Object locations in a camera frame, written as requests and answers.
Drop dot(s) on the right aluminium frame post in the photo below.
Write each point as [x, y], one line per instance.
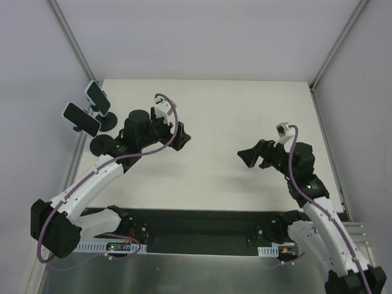
[339, 42]

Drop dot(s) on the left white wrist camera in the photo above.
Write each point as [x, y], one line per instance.
[163, 109]

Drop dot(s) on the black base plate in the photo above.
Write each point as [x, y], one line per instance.
[197, 232]

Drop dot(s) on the left aluminium frame rail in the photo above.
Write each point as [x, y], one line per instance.
[76, 154]

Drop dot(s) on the white cable duct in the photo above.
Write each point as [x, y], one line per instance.
[272, 251]
[109, 247]

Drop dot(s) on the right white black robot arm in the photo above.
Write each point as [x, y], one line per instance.
[315, 227]

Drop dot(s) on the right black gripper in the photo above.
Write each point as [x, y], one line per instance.
[266, 154]

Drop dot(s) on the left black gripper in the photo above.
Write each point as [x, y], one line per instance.
[173, 135]

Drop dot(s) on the phone with lilac case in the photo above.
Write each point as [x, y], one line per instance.
[82, 121]

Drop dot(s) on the left aluminium frame post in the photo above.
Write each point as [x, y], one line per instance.
[71, 39]

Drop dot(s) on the aluminium frame post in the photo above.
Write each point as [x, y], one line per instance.
[339, 42]
[71, 39]

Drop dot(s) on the aluminium frame rail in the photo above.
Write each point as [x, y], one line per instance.
[76, 154]
[330, 156]

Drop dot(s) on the phone with light blue case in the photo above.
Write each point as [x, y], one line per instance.
[97, 98]

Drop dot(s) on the aluminium profile right front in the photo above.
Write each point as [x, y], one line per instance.
[358, 233]

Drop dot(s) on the black phone stand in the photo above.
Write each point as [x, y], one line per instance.
[108, 122]

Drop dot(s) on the left white cable duct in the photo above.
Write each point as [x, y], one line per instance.
[109, 247]

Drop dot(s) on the black phone stand corner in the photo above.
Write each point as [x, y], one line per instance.
[99, 144]

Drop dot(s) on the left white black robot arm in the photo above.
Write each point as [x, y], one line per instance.
[58, 225]

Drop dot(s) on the right aluminium frame rail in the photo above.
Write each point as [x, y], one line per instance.
[330, 156]

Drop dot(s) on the right white cable duct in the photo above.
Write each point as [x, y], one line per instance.
[272, 251]

